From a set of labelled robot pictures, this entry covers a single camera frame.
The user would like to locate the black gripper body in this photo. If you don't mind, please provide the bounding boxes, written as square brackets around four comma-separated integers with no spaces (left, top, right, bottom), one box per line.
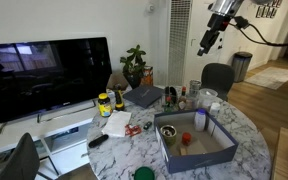
[199,28,222,51]

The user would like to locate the clear plastic round container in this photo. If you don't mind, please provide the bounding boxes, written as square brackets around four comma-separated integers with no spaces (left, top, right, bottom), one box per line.
[198,87,219,111]

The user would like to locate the dark blue cardboard box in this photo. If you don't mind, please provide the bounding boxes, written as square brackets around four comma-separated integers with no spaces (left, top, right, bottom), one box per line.
[153,108,240,175]

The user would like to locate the dark grey office chair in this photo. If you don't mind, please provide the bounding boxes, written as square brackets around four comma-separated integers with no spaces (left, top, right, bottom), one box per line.
[200,62,236,101]

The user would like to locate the steel trash can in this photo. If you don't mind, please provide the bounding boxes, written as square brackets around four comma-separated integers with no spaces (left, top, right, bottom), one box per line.
[231,50,254,84]

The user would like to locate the red hot sauce bottle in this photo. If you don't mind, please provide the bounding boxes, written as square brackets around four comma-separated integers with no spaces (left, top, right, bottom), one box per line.
[178,86,189,111]

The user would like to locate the orange cardboard package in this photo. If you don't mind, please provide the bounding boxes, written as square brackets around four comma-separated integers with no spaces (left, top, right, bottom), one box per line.
[140,65,155,87]

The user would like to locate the white round lid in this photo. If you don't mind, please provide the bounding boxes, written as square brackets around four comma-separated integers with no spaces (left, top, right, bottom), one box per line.
[209,101,222,117]

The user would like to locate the green glass bottle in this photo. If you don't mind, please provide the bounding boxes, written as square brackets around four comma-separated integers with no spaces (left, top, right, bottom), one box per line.
[163,96,174,114]

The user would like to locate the green potted plant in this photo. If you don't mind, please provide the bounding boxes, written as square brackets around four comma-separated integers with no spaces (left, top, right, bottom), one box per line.
[119,44,148,90]

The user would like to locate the white plastic bottle purple cap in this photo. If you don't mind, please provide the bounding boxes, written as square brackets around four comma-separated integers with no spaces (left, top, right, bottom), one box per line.
[193,108,208,132]

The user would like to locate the dark grey laptop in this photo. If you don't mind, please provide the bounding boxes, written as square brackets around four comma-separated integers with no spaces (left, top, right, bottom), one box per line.
[122,84,165,110]

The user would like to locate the light grey floor rug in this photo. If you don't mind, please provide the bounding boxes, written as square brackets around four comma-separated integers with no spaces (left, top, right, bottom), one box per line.
[244,66,288,91]

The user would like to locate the red capped small jar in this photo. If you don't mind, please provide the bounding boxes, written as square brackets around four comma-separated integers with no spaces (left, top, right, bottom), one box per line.
[181,131,193,147]

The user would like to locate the open metal tin can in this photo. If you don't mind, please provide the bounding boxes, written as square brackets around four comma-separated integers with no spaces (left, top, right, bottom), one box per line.
[159,124,178,147]

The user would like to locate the small black key fob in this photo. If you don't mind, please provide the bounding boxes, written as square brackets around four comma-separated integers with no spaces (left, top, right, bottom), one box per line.
[142,120,154,131]

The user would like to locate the red snack packet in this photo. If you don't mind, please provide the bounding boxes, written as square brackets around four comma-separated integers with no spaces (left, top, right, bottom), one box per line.
[124,123,143,137]

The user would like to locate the yellow vitamin bottle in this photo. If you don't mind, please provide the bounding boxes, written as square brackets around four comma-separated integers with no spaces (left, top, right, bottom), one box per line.
[97,92,114,118]

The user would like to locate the white paper napkin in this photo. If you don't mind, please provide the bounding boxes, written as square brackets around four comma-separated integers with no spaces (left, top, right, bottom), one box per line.
[100,110,133,138]

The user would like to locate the green round lid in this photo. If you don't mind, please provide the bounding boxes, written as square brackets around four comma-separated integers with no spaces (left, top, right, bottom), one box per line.
[133,166,156,180]

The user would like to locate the black remote control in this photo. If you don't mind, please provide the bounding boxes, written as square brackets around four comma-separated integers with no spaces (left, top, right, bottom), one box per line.
[87,133,110,149]

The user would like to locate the black flat screen television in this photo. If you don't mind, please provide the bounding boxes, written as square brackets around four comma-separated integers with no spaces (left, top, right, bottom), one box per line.
[0,36,114,125]

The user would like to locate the white television cabinet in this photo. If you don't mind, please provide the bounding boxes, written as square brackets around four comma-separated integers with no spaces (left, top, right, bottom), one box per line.
[0,98,109,177]

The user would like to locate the black chair with armless back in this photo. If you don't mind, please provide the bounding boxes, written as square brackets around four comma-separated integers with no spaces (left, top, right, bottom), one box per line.
[0,132,54,180]

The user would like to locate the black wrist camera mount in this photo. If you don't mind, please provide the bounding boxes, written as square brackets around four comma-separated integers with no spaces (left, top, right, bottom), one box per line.
[206,13,233,33]

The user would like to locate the white wall heater grille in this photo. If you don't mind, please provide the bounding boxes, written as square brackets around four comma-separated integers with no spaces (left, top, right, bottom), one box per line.
[167,0,194,86]

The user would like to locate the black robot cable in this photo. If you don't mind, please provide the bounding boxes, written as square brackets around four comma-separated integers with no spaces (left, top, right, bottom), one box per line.
[233,15,288,48]

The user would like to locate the wall picture frames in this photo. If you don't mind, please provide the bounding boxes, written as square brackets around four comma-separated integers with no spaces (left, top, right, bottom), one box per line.
[255,0,283,20]

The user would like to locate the white wall thermostat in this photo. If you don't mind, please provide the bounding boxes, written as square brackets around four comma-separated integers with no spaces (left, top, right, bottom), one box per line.
[145,1,156,15]

